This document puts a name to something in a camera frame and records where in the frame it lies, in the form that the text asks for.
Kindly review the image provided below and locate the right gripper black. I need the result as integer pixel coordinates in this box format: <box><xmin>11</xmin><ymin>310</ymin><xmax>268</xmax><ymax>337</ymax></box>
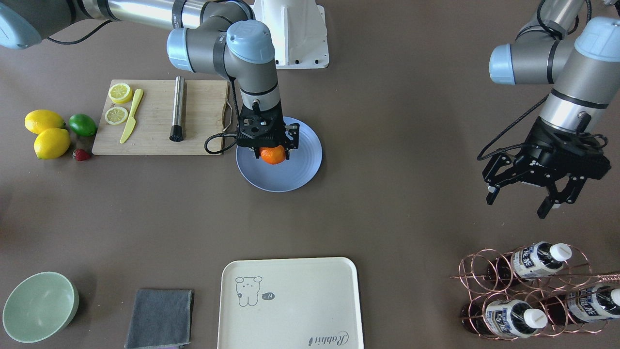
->
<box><xmin>235</xmin><ymin>106</ymin><xmax>300</xmax><ymax>160</ymax></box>

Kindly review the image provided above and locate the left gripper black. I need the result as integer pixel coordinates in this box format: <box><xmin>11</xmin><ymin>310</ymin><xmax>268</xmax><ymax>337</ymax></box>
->
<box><xmin>482</xmin><ymin>117</ymin><xmax>611</xmax><ymax>219</ymax></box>

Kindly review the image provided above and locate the orange mandarin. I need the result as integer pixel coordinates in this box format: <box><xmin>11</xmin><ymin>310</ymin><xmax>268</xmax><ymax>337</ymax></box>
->
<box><xmin>259</xmin><ymin>145</ymin><xmax>287</xmax><ymax>165</ymax></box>

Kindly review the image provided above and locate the blue plate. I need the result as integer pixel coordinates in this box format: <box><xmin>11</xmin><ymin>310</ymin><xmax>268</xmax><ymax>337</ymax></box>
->
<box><xmin>235</xmin><ymin>116</ymin><xmax>323</xmax><ymax>192</ymax></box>

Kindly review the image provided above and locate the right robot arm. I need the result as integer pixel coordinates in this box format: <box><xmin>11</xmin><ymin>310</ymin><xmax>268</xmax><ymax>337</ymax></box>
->
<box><xmin>0</xmin><ymin>0</ymin><xmax>299</xmax><ymax>159</ymax></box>

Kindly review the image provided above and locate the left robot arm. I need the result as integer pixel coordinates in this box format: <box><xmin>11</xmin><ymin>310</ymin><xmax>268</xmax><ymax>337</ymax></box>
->
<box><xmin>478</xmin><ymin>0</ymin><xmax>620</xmax><ymax>219</ymax></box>

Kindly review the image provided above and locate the tea bottle back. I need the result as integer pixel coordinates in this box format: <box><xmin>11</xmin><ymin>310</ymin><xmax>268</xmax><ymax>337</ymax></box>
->
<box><xmin>486</xmin><ymin>241</ymin><xmax>572</xmax><ymax>286</ymax></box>
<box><xmin>542</xmin><ymin>285</ymin><xmax>620</xmax><ymax>325</ymax></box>

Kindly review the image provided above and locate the tea bottle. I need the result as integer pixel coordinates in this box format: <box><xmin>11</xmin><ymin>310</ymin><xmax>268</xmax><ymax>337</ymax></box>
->
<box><xmin>486</xmin><ymin>241</ymin><xmax>572</xmax><ymax>286</ymax></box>
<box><xmin>460</xmin><ymin>300</ymin><xmax>548</xmax><ymax>340</ymax></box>
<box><xmin>542</xmin><ymin>285</ymin><xmax>620</xmax><ymax>325</ymax></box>

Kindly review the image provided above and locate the wooden cutting board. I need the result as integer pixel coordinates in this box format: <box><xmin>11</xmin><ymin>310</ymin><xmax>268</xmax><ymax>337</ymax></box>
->
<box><xmin>92</xmin><ymin>79</ymin><xmax>230</xmax><ymax>156</ymax></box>

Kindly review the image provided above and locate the steel muddler black tip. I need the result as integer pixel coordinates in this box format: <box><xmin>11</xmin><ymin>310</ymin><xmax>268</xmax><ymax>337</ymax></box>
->
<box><xmin>169</xmin><ymin>77</ymin><xmax>186</xmax><ymax>142</ymax></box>

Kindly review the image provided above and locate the tea bottle front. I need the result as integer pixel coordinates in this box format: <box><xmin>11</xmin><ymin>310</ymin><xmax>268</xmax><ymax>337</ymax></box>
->
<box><xmin>460</xmin><ymin>300</ymin><xmax>548</xmax><ymax>340</ymax></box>

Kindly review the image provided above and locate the yellow plastic knife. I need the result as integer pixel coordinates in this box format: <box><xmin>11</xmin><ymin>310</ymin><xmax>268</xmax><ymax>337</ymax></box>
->
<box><xmin>119</xmin><ymin>88</ymin><xmax>144</xmax><ymax>144</ymax></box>

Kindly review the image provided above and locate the cream rabbit tray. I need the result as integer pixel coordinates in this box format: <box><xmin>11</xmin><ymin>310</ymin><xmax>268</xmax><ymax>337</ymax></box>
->
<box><xmin>217</xmin><ymin>257</ymin><xmax>365</xmax><ymax>349</ymax></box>

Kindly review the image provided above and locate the lemon half lower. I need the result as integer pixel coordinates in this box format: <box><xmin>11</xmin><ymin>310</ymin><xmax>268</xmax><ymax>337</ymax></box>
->
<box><xmin>104</xmin><ymin>106</ymin><xmax>129</xmax><ymax>125</ymax></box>

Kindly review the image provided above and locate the lemon half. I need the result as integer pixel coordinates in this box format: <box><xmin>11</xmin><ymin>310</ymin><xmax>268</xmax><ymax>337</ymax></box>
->
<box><xmin>107</xmin><ymin>82</ymin><xmax>133</xmax><ymax>104</ymax></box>
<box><xmin>104</xmin><ymin>106</ymin><xmax>129</xmax><ymax>125</ymax></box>

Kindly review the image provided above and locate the lemon half upper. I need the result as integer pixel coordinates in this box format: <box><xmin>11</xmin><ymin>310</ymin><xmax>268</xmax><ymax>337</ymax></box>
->
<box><xmin>107</xmin><ymin>82</ymin><xmax>133</xmax><ymax>104</ymax></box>

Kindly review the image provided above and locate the green lime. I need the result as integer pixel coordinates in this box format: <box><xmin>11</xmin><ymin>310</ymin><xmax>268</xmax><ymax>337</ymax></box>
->
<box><xmin>68</xmin><ymin>113</ymin><xmax>97</xmax><ymax>137</ymax></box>

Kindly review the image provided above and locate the red strawberry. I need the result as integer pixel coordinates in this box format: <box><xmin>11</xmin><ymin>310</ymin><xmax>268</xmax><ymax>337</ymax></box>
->
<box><xmin>72</xmin><ymin>148</ymin><xmax>92</xmax><ymax>161</ymax></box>

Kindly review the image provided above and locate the grey folded cloth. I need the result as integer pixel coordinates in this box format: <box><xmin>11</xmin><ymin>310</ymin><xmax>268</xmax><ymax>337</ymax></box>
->
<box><xmin>124</xmin><ymin>288</ymin><xmax>194</xmax><ymax>349</ymax></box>

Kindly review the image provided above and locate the yellow lemon near strawberry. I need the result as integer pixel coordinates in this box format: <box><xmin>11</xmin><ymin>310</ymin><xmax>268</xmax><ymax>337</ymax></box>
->
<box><xmin>33</xmin><ymin>128</ymin><xmax>71</xmax><ymax>159</ymax></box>

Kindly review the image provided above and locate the yellow lemon outer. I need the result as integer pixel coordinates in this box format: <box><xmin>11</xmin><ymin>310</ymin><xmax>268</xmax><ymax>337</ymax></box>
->
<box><xmin>24</xmin><ymin>109</ymin><xmax>65</xmax><ymax>135</ymax></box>

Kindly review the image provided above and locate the mint green bowl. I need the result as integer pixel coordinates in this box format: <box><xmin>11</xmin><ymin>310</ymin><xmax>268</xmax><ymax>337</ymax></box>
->
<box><xmin>2</xmin><ymin>271</ymin><xmax>79</xmax><ymax>343</ymax></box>

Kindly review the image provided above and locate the copper wire bottle rack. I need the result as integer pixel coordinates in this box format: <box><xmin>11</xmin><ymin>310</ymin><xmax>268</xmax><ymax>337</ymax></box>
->
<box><xmin>453</xmin><ymin>244</ymin><xmax>619</xmax><ymax>341</ymax></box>

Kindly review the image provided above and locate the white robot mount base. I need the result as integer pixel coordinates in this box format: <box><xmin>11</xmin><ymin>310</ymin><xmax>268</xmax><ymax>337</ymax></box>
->
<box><xmin>251</xmin><ymin>0</ymin><xmax>330</xmax><ymax>69</ymax></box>

